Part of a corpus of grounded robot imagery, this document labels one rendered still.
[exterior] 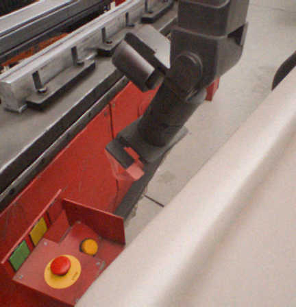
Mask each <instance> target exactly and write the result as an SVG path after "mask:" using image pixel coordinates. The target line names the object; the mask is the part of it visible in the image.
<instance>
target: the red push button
mask: <svg viewBox="0 0 296 307"><path fill-rule="evenodd" d="M70 268H71V261H70V259H69V258H68V257H66V256H58V257H57V258H55V259H54V260H53V261H52V263H51V267H50V269H51V272H52V273H54V274H56V275H59V276H63V275H66V274H67V273H68V271H69V269H70Z"/></svg>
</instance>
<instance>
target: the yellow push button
mask: <svg viewBox="0 0 296 307"><path fill-rule="evenodd" d="M97 250H98V245H97V244H96V242H95V241H94V240H91V239H88V240H87V241H85V242H84V243H82V252H83V253H84V254H87V255H89V256H93V255H94V254H96V253H97Z"/></svg>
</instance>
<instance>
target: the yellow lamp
mask: <svg viewBox="0 0 296 307"><path fill-rule="evenodd" d="M46 231H47V226H46V224H45V221H44V219H43V218H42V219H41V220H40V221H39V222H38V224H37V225H36V226H35V228H34V229H33V230H32V231H31V232H30V233H29V234H30V236H31V238H32V240H33V242H34V244H35V246H36V245H37V243H38V242H39V240H40V238H41V237H42V236H43V235H44V234H45V232H46Z"/></svg>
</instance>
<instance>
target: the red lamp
mask: <svg viewBox="0 0 296 307"><path fill-rule="evenodd" d="M62 210H63V207H62V204H61V201H60V197H58V198H57V199H56V201H55V202H54V203H53V204H52V205H51V207H50V209H48V213H49V217H50V219H51V222H52V223H53V221H55V219H56V218H57V216H58V215H59V214H60V213H61V211H62Z"/></svg>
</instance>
